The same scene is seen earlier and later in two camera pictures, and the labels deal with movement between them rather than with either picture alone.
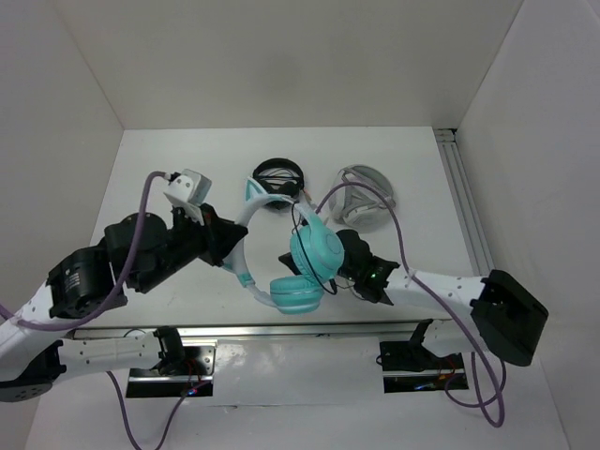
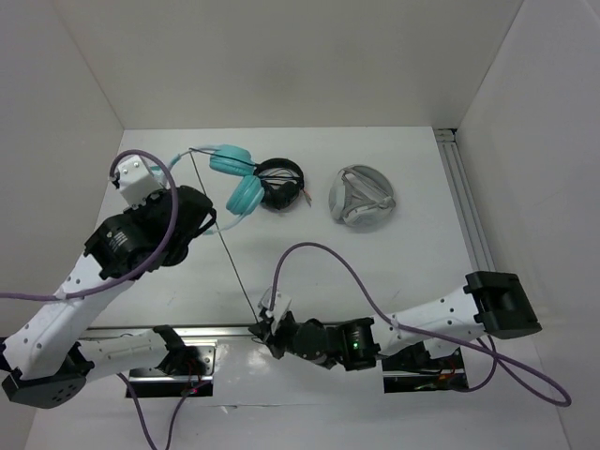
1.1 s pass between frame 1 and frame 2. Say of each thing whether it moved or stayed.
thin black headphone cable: moved
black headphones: stayed
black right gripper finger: moved
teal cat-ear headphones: moved
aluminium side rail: stayed
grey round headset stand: stayed
